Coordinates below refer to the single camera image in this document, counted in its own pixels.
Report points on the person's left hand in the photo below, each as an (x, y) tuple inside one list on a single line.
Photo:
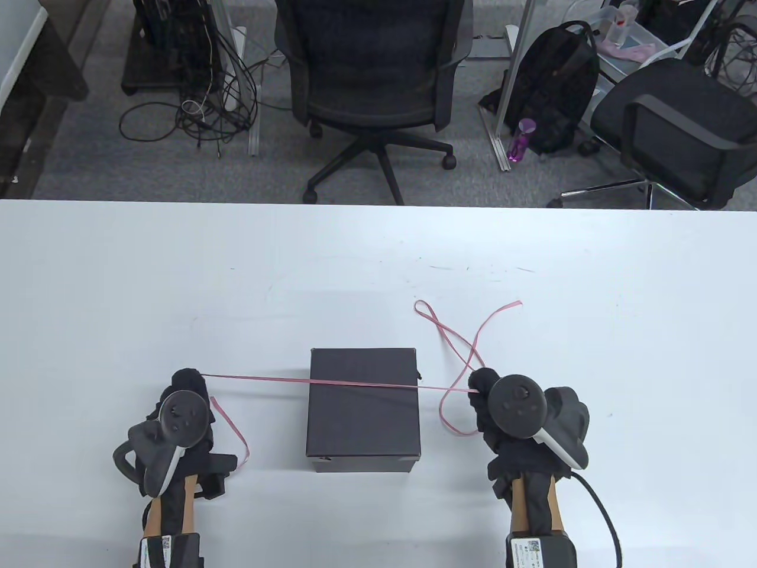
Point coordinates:
[(189, 378)]

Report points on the black chair with grey armrests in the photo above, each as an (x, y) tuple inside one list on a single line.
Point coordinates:
[(674, 118)]

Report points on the person's right hand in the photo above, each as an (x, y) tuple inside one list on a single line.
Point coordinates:
[(514, 455)]

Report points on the black mesh office chair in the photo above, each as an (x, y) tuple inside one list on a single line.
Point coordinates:
[(372, 65)]

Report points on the black right forearm sensor box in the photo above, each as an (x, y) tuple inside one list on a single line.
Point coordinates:
[(541, 553)]

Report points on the black backpack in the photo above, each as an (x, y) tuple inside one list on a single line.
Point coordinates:
[(556, 83)]

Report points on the black left forearm sensor box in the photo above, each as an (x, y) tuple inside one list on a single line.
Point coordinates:
[(168, 550)]

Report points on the white power strip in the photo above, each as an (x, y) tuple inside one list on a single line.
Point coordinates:
[(235, 59)]

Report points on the clear plastic bin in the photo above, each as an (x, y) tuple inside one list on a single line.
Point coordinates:
[(636, 35)]

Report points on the pink ribbon bow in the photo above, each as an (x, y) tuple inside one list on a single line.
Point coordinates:
[(266, 379)]

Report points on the black gift box lid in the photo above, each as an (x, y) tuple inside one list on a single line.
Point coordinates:
[(364, 420)]

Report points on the person's right forearm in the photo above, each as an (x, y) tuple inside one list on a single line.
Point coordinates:
[(532, 503)]

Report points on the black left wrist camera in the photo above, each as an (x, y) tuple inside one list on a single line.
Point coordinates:
[(216, 470)]

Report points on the pink cloth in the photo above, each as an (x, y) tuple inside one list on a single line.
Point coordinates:
[(627, 52)]

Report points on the dark side desk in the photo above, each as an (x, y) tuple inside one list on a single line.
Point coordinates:
[(41, 89)]

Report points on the black computer tower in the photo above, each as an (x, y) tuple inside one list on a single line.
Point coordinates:
[(171, 47)]

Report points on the grey left hand controller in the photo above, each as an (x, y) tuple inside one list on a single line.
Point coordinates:
[(180, 417)]

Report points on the purple water bottle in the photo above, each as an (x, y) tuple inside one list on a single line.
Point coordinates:
[(520, 139)]

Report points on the black gift box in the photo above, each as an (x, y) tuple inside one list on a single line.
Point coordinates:
[(364, 465)]

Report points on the grey hand controller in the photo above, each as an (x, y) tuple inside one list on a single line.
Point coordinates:
[(180, 417), (520, 405)]

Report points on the person's left forearm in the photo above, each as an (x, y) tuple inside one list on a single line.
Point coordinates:
[(171, 509)]

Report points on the grey right hand controller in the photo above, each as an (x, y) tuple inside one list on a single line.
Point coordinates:
[(520, 405)]

